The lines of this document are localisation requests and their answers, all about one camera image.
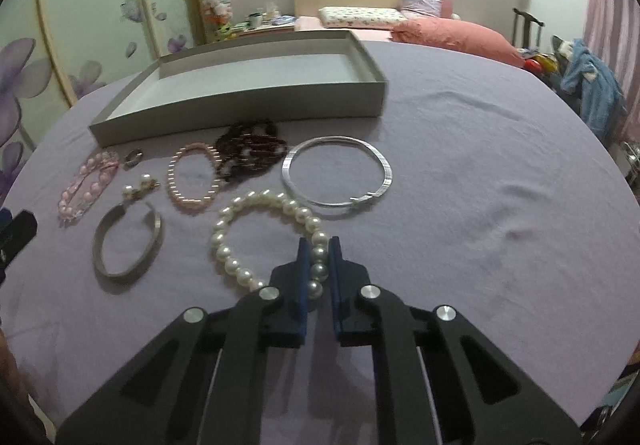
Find white patterned pillow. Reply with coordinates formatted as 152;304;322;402
318;6;406;30

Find white pearl bracelet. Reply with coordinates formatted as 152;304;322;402
209;189;331;301

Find grey metal cuff bracelet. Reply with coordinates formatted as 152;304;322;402
91;200;165;282

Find dark wooden chair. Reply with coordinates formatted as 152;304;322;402
512;8;544;49

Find thin silver bangle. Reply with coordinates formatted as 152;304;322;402
281;135;394;209

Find dark red bead necklace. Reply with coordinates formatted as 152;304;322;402
214;118;292;184

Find pearl earrings pair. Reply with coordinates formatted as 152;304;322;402
122;173;160;202

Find plush toy tower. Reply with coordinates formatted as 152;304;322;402
200;0;233;43

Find lilac floral pillow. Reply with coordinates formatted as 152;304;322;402
399;0;442;18

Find white mug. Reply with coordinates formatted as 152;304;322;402
247;12;262;29

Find grey cardboard tray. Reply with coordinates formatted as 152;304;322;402
89;30;387;147

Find floral wardrobe doors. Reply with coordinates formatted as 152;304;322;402
1;0;198;194

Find pink curtain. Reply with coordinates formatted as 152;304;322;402
584;0;640;142

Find blue clothing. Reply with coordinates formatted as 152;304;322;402
561;38;627;146

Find pink bed mattress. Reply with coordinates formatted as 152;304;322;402
294;16;399;42

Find purple tablecloth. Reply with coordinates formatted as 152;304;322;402
1;42;639;422

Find pink chunky bead bracelet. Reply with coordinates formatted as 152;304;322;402
57;150;122;225

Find pink pearl bracelet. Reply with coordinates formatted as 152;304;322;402
166;141;224;212

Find coral folded duvet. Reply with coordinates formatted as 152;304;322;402
390;17;524;69

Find pink bedside table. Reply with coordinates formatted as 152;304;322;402
232;15;296;38

